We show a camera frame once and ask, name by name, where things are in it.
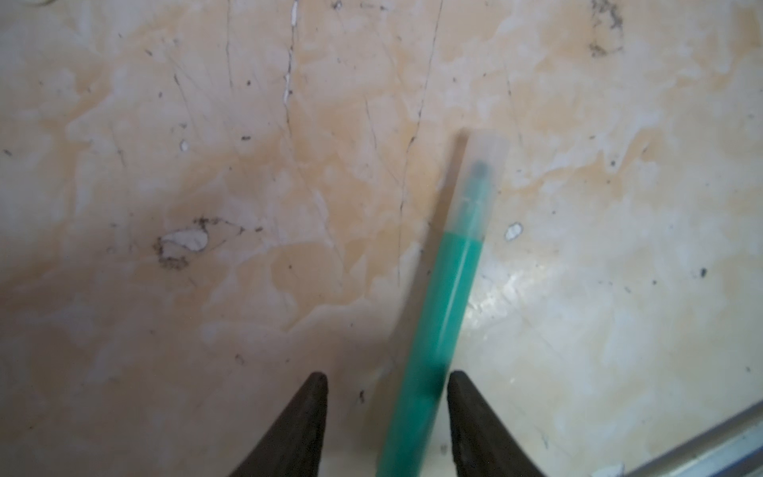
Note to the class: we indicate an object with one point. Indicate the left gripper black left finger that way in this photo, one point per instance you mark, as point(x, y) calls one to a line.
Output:
point(293, 444)

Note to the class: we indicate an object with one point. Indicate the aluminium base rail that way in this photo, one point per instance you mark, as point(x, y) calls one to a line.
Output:
point(733, 448)

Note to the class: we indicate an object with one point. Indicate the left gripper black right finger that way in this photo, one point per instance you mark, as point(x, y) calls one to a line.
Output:
point(481, 444)

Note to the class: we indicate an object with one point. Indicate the green marker pen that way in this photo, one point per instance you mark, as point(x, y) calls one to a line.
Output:
point(479, 171)

